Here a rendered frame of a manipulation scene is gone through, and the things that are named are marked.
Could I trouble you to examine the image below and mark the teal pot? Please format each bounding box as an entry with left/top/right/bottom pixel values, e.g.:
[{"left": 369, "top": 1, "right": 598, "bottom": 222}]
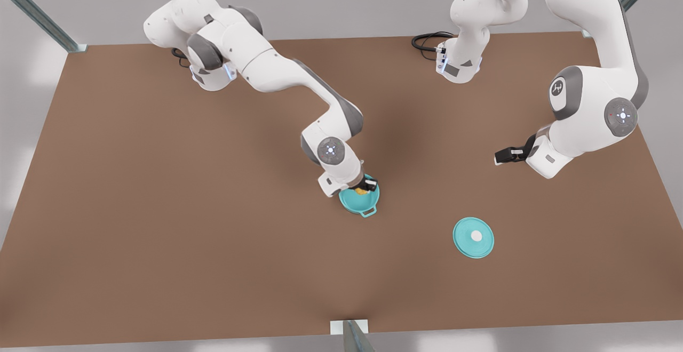
[{"left": 339, "top": 174, "right": 381, "bottom": 218}]

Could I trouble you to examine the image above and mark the teal pot lid white knob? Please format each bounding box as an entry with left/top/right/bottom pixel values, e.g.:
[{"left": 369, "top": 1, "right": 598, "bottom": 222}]
[{"left": 452, "top": 217, "right": 495, "bottom": 259}]

